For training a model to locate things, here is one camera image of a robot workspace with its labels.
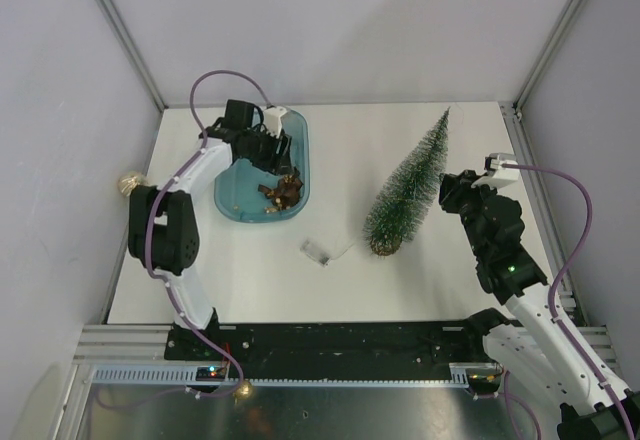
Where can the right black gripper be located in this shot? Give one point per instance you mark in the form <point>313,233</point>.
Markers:
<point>455,187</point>

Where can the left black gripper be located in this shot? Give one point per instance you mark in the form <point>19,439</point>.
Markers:
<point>280,163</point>

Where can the brown ribbon pile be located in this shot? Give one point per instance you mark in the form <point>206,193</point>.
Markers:
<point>285,195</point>

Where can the small green christmas tree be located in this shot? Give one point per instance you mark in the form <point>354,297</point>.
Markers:
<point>406,197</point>

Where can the clear light string battery box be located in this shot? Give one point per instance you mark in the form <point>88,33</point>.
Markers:
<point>316,253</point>

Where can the white gold striped bauble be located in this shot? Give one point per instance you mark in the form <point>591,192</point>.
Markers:
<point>128,182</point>

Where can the small gold bauble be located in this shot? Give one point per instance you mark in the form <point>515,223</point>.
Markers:
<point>244,391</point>

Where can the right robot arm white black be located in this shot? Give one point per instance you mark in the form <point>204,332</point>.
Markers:
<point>536,341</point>

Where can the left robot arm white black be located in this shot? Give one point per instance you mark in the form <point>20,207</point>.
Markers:
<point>163,231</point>

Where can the blue plastic tray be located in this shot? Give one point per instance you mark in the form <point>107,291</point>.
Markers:
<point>268,178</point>

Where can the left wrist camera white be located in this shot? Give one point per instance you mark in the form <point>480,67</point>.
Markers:
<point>273,120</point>

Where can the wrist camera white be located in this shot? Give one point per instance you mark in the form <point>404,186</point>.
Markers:
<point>273,120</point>
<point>500,171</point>

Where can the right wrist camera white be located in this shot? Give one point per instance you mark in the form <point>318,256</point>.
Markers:
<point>500,171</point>

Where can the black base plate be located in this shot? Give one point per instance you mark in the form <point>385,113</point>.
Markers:
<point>452,340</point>

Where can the left aluminium frame post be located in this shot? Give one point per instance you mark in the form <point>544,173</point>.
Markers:
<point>121,32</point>

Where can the aluminium frame post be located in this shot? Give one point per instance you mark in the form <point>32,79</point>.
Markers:
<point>121,32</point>
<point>558,34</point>

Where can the right aluminium frame post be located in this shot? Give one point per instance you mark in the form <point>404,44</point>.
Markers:
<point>558,34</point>

